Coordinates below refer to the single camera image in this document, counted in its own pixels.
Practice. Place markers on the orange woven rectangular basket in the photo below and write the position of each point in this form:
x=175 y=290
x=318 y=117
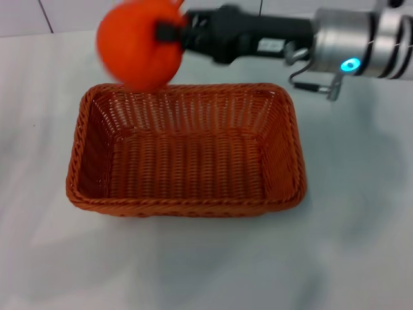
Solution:
x=193 y=168

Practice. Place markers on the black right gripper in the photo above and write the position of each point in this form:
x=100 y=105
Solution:
x=232 y=35

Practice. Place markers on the orange toy fruit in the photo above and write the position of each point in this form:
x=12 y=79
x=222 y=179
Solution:
x=135 y=48

